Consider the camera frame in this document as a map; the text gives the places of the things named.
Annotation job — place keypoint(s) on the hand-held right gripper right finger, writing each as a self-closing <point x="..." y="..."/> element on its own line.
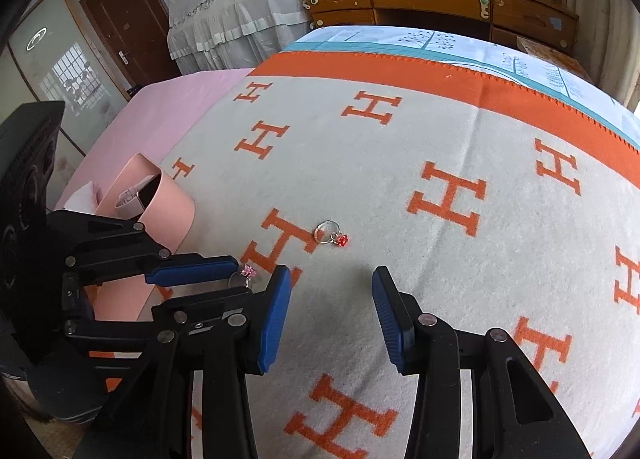
<point x="390" y="319"/>

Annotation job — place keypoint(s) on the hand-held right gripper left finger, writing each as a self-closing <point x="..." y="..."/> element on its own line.
<point x="275" y="319"/>

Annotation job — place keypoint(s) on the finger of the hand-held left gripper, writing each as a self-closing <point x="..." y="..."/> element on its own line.
<point x="200" y="303"/>
<point x="195" y="269"/>

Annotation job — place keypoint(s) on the pink jewelry box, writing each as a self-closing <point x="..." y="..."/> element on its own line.
<point x="170" y="219"/>

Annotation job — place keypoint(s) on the orange letter-print blanket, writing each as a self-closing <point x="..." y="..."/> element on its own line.
<point x="350" y="164"/>

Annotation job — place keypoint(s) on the pink bedding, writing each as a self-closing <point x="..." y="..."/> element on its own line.
<point x="165" y="104"/>

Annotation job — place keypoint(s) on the frosted glass sliding door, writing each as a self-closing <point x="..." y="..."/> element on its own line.
<point x="65" y="74"/>

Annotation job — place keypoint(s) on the brown wooden door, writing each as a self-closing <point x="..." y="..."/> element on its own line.
<point x="130" y="19"/>

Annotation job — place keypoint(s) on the white lace furniture cover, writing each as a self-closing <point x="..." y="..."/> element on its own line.
<point x="225" y="14"/>

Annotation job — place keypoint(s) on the blue printed sheet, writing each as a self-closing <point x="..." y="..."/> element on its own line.
<point x="375" y="36"/>

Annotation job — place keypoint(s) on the beige curtain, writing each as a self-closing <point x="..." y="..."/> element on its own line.
<point x="600" y="14"/>

